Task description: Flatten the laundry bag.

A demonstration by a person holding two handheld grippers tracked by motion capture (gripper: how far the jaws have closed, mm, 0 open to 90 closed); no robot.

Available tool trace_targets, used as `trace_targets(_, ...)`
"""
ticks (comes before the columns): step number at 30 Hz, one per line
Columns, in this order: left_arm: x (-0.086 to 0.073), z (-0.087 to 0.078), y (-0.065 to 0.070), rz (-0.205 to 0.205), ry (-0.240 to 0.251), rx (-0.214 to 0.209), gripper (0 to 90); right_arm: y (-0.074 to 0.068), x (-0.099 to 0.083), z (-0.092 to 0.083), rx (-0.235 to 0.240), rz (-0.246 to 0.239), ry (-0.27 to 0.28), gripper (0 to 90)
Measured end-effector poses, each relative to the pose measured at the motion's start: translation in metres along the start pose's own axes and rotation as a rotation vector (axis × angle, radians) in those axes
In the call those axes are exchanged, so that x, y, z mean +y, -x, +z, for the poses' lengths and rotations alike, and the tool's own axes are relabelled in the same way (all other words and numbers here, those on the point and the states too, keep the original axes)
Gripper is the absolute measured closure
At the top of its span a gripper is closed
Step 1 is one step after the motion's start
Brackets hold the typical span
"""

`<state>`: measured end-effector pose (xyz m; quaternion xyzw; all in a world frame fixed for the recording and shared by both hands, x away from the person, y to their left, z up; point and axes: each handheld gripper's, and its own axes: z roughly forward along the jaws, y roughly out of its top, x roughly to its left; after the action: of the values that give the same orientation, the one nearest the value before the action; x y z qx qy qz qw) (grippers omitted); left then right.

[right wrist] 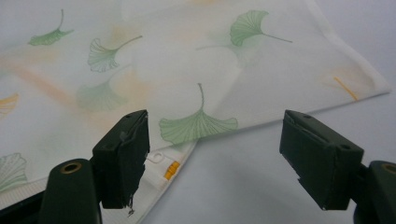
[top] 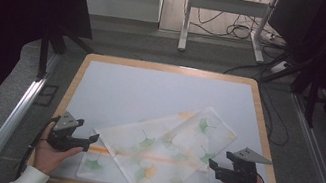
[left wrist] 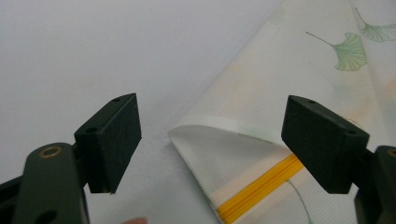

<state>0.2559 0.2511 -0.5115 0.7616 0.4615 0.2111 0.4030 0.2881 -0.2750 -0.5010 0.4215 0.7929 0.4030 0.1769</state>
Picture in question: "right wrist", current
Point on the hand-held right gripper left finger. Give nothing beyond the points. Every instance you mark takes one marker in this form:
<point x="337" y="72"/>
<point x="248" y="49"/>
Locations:
<point x="120" y="161"/>

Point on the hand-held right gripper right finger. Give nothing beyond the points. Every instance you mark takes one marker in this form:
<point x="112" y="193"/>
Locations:
<point x="320" y="165"/>

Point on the orange zipper pull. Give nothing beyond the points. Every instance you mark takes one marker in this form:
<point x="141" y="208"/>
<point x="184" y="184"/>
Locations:
<point x="172" y="170"/>

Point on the white leaf-print mesh bag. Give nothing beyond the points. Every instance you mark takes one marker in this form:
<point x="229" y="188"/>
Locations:
<point x="186" y="62"/>

